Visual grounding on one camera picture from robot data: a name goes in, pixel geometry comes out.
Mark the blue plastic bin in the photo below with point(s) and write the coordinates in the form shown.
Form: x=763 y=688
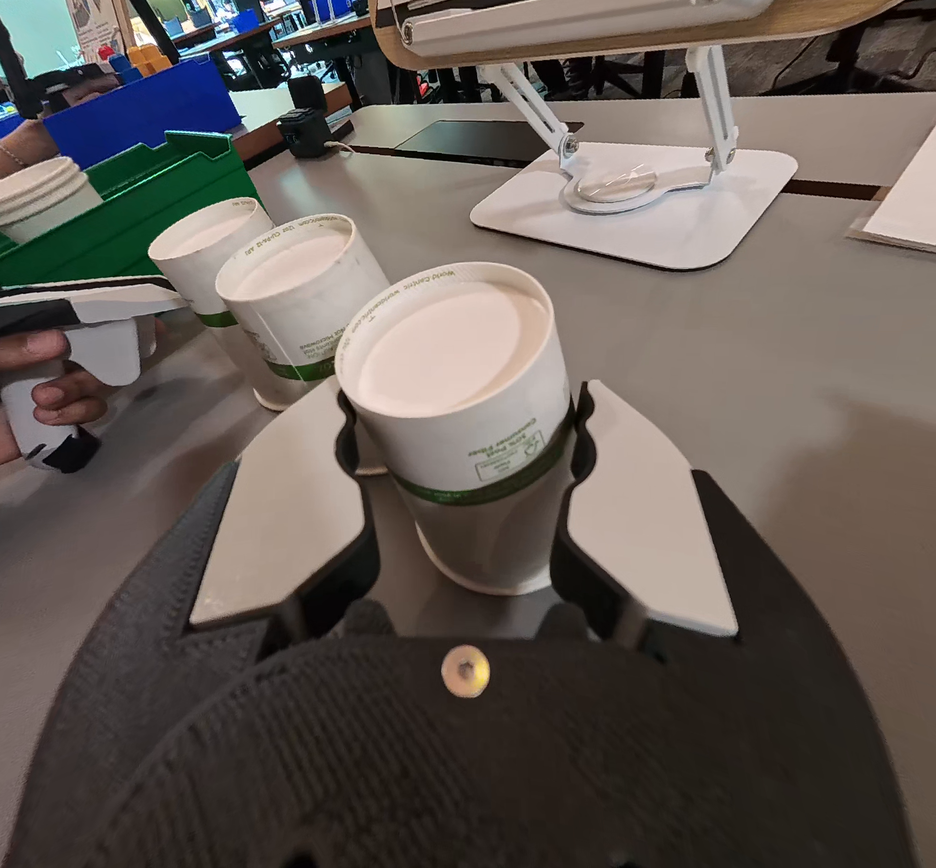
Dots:
x=146 y=115

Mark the white paper cup green band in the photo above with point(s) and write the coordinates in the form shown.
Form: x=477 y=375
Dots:
x=292 y=312
x=197 y=254
x=468 y=444

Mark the white document stand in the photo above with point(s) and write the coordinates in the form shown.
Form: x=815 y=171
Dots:
x=658 y=225

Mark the person's left hand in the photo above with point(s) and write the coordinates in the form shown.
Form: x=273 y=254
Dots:
x=29 y=350

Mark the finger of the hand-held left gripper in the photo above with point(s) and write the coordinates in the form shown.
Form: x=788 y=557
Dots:
x=88 y=290
x=117 y=311

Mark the stack of nested paper cups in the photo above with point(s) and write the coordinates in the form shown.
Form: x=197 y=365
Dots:
x=44 y=203

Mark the yellow plastic block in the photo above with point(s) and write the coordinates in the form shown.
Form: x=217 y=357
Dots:
x=150 y=58

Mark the clear acrylic sign holder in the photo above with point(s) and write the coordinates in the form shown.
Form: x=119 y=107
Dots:
x=325 y=5

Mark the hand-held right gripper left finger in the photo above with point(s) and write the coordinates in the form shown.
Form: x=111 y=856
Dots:
x=292 y=517

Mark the green plastic bin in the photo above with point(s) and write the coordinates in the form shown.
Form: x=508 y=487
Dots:
x=146 y=225

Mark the laminated paper sheet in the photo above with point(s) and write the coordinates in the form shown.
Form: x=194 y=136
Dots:
x=907 y=203

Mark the another person's forearm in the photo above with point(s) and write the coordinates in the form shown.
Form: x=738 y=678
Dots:
x=25 y=148

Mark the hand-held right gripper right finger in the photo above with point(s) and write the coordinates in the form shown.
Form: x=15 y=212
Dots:
x=643 y=532

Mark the grey desk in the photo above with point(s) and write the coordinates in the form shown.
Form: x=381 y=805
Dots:
x=731 y=371

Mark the black charging hub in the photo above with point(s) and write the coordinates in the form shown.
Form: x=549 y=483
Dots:
x=300 y=133

